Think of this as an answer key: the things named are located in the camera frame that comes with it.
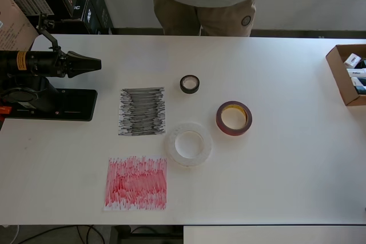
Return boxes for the small white box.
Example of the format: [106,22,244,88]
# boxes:
[344,53,361,68]

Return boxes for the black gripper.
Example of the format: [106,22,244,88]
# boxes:
[55,50,102,78]

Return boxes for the white tape roll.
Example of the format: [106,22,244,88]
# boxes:
[164,122,213,168]

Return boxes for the black floor cable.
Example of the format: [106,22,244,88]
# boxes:
[17,225,83,244]
[75,225,109,244]

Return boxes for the large GX760A cardboard box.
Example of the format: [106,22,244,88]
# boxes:
[0,0,38,56]

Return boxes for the keyboard picture box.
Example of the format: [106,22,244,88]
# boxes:
[13,0,55,18]

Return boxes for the black tape roll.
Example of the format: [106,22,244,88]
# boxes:
[180,74,200,95]

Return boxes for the open brown cardboard box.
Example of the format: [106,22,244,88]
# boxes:
[325,44,366,107]

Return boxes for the white labelled box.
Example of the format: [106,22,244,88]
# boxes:
[346,68,366,78]

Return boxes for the white and teal box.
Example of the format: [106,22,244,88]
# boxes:
[351,77,366,95]

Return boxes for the black box white letters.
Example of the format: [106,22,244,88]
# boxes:
[61,0,100,35]

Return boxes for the red scribbled paper sheet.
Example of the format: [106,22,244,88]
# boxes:
[103,155,168,212]

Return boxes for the black scribbled paper sheet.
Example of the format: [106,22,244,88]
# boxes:
[118,86,166,137]

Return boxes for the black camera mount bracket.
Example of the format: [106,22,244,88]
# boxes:
[35,12,63,56]

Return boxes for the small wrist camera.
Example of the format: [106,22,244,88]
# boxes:
[36,12,55,29]

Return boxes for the red tape roll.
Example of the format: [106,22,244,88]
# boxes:
[216,101,253,136]

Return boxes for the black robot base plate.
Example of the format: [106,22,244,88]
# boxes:
[8,88,98,122]

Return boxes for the white floor cable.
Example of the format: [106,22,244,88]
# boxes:
[10,225,21,244]

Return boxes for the black box white print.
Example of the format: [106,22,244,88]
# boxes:
[91,0,115,35]

